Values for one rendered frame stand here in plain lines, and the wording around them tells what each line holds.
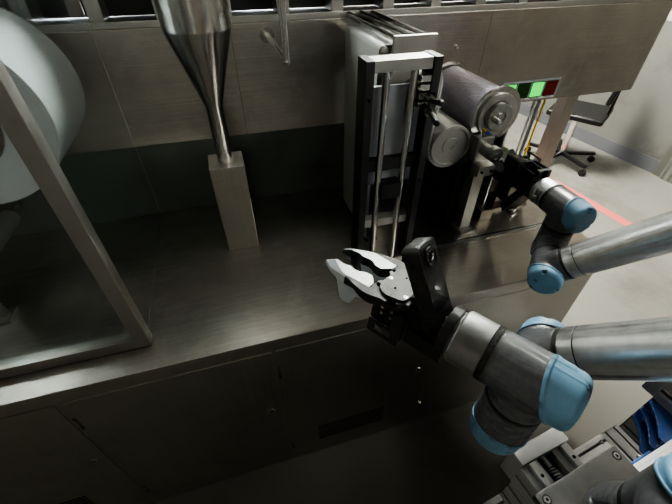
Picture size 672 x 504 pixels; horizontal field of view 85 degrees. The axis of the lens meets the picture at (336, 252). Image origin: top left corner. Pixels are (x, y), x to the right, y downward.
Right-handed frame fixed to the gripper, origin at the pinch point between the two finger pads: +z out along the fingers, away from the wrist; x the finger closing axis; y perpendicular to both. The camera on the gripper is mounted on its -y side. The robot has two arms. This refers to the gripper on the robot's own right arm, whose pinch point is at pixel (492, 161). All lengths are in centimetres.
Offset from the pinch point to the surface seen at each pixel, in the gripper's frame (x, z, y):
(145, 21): 91, 30, 37
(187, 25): 79, 1, 40
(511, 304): 2.6, -29.2, -33.1
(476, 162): 11.3, -6.6, 4.7
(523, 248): -3.0, -20.4, -19.0
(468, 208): 10.0, -7.2, -10.6
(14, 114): 103, -26, 35
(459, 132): 15.9, -2.4, 12.2
